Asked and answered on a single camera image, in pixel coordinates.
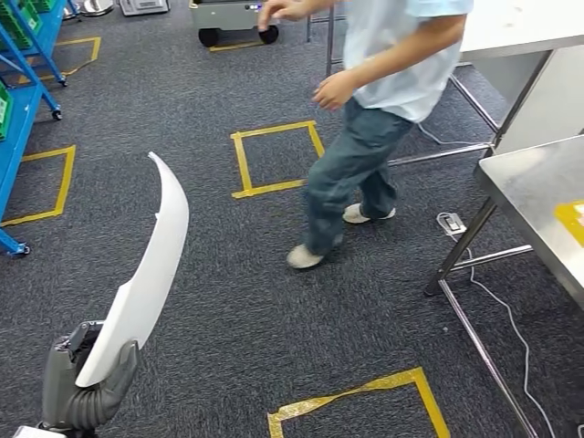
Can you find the person's right hand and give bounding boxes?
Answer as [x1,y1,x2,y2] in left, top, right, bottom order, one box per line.
[257,0,298,33]

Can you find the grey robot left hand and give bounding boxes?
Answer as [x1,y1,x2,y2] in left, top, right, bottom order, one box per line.
[40,319,141,433]

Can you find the person's left hand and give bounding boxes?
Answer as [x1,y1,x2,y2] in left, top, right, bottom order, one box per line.
[312,70,358,112]

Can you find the white curved plastic part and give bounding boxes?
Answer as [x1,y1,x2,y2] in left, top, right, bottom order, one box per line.
[75,151,191,390]

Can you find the blue metal shelf rack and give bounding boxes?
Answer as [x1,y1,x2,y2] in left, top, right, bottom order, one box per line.
[0,36,63,258]
[0,0,81,88]

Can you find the stainless steel workbench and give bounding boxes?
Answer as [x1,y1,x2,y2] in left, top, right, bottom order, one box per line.
[423,135,584,438]

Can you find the grey wheeled cart robot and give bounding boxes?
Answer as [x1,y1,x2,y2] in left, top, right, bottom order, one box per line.
[189,0,280,49]

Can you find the person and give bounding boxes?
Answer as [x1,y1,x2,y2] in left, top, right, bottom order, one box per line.
[257,0,475,271]

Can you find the white flat device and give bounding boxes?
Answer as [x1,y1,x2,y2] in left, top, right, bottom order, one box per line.
[118,0,171,17]

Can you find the yellow floor tape square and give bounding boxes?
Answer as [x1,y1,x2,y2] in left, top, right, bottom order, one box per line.
[0,144,77,228]

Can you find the small white power strip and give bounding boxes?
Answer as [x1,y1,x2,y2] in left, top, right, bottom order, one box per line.
[436,211,468,237]

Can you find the green plastic crate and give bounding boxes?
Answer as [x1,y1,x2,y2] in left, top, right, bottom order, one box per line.
[0,0,23,51]
[0,79,14,142]
[20,0,44,36]

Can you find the grey cable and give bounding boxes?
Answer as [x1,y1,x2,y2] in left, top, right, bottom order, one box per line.
[417,122,493,148]

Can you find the white cable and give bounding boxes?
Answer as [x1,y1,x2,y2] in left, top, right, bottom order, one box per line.
[449,232,558,438]

